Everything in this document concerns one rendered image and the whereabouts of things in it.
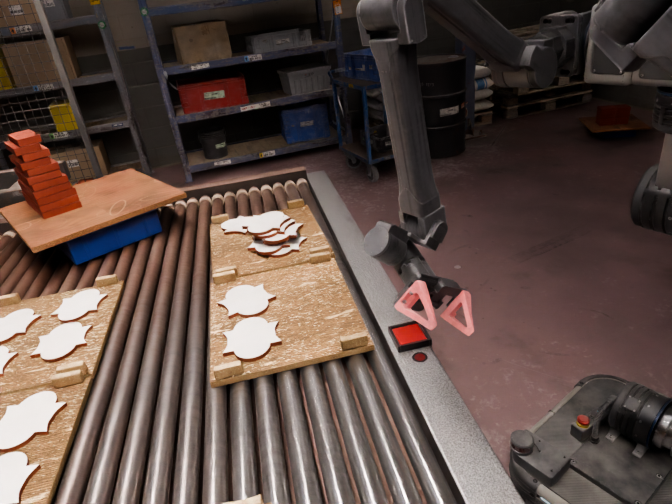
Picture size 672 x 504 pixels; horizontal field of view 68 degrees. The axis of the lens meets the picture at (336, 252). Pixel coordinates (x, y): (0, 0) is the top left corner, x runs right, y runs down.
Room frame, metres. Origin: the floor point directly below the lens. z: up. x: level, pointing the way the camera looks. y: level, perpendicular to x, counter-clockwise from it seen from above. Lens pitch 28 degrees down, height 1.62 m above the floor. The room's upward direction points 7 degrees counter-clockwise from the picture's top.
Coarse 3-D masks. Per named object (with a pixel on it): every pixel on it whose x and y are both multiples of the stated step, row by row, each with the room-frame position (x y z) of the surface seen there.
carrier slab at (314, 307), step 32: (224, 288) 1.15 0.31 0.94; (288, 288) 1.11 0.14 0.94; (320, 288) 1.09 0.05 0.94; (224, 320) 1.00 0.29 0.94; (288, 320) 0.97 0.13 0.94; (320, 320) 0.95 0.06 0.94; (352, 320) 0.94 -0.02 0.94; (288, 352) 0.85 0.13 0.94; (320, 352) 0.84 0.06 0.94; (352, 352) 0.84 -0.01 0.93; (224, 384) 0.79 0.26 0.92
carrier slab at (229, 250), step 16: (304, 208) 1.63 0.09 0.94; (304, 224) 1.50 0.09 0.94; (224, 240) 1.45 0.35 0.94; (240, 240) 1.44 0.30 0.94; (320, 240) 1.37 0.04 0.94; (224, 256) 1.34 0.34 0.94; (240, 256) 1.33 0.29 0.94; (256, 256) 1.31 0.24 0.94; (288, 256) 1.29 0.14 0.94; (304, 256) 1.28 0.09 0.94; (240, 272) 1.23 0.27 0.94; (256, 272) 1.22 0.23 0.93
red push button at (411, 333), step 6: (414, 324) 0.90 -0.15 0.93; (396, 330) 0.89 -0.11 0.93; (402, 330) 0.89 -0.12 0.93; (408, 330) 0.88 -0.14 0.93; (414, 330) 0.88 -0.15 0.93; (420, 330) 0.88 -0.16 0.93; (396, 336) 0.87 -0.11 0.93; (402, 336) 0.87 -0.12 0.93; (408, 336) 0.86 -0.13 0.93; (414, 336) 0.86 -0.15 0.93; (420, 336) 0.86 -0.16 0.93; (402, 342) 0.85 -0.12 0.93; (408, 342) 0.84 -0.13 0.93
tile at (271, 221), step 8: (256, 216) 1.45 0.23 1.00; (264, 216) 1.44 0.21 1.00; (272, 216) 1.44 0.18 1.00; (280, 216) 1.43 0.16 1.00; (248, 224) 1.40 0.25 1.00; (256, 224) 1.39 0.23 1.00; (264, 224) 1.38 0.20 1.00; (272, 224) 1.38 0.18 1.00; (280, 224) 1.38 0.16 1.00; (256, 232) 1.34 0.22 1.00; (264, 232) 1.34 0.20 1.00
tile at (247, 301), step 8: (232, 288) 1.13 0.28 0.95; (240, 288) 1.12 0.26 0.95; (248, 288) 1.12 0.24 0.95; (256, 288) 1.11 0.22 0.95; (232, 296) 1.09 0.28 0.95; (240, 296) 1.08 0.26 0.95; (248, 296) 1.08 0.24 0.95; (256, 296) 1.08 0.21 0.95; (264, 296) 1.07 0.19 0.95; (272, 296) 1.07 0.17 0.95; (224, 304) 1.06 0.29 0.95; (232, 304) 1.05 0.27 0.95; (240, 304) 1.05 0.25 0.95; (248, 304) 1.04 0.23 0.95; (256, 304) 1.04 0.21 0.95; (264, 304) 1.03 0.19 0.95; (232, 312) 1.02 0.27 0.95; (240, 312) 1.01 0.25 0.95; (248, 312) 1.01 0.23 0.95; (256, 312) 1.00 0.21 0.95; (264, 312) 1.01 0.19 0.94
